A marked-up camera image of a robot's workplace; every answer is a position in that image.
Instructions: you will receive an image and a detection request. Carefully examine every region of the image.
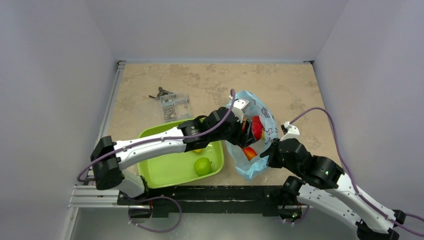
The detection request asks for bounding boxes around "blue printed plastic bag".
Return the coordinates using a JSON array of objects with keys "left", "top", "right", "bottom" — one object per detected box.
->
[{"left": 225, "top": 90, "right": 279, "bottom": 182}]

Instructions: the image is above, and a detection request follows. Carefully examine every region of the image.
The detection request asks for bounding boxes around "green fake apple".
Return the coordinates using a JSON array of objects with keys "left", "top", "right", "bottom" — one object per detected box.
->
[{"left": 194, "top": 157, "right": 213, "bottom": 177}]

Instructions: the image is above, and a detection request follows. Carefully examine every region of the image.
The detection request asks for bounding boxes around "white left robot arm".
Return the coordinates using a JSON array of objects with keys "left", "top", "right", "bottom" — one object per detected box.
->
[{"left": 90, "top": 107, "right": 258, "bottom": 205}]

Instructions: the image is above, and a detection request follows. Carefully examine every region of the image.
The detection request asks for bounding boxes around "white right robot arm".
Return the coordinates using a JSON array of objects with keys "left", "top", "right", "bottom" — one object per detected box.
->
[{"left": 260, "top": 138, "right": 406, "bottom": 240}]

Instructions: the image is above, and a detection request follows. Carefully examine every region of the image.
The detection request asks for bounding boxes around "red fake apple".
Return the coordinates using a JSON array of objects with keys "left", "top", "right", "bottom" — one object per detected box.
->
[{"left": 251, "top": 115, "right": 264, "bottom": 141}]

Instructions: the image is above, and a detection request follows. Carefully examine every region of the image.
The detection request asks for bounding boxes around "red orange fake fruit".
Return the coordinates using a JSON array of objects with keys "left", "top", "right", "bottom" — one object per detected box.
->
[{"left": 241, "top": 146, "right": 258, "bottom": 162}]

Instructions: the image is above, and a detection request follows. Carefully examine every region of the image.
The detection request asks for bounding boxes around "black base bar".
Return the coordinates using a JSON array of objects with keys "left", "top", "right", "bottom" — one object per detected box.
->
[{"left": 117, "top": 185, "right": 303, "bottom": 220}]

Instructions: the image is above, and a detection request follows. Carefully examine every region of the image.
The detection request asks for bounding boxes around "clear plastic screw box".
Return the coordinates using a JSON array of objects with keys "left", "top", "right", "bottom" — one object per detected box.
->
[{"left": 159, "top": 93, "right": 192, "bottom": 123}]

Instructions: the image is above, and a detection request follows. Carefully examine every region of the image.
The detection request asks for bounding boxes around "lime green plastic tray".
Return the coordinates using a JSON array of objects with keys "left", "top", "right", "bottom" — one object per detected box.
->
[{"left": 137, "top": 119, "right": 225, "bottom": 190}]

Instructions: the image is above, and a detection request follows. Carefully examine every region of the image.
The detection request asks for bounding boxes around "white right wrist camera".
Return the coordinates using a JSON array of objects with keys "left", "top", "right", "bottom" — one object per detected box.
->
[{"left": 280, "top": 121, "right": 300, "bottom": 142}]

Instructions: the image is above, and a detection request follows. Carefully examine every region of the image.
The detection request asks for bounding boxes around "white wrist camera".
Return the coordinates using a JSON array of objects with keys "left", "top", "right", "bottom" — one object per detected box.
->
[
  {"left": 280, "top": 121, "right": 300, "bottom": 142},
  {"left": 229, "top": 96, "right": 250, "bottom": 122}
]

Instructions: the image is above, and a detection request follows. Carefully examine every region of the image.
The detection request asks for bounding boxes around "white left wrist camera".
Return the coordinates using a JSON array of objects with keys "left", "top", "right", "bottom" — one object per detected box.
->
[{"left": 229, "top": 96, "right": 250, "bottom": 122}]

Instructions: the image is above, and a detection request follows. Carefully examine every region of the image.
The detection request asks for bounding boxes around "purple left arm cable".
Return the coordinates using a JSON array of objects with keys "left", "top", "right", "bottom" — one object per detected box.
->
[{"left": 76, "top": 88, "right": 237, "bottom": 233}]

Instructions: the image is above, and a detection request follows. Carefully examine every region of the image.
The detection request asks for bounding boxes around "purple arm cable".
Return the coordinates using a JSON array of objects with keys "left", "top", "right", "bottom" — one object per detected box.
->
[
  {"left": 76, "top": 88, "right": 237, "bottom": 233},
  {"left": 288, "top": 106, "right": 424, "bottom": 238}
]

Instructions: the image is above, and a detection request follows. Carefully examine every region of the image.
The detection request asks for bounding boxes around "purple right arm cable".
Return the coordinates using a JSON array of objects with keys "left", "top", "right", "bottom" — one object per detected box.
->
[{"left": 288, "top": 106, "right": 424, "bottom": 238}]

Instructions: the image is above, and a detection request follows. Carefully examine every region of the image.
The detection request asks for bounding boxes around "aluminium frame rail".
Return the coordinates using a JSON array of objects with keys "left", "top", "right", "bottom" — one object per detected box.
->
[{"left": 68, "top": 185, "right": 119, "bottom": 208}]

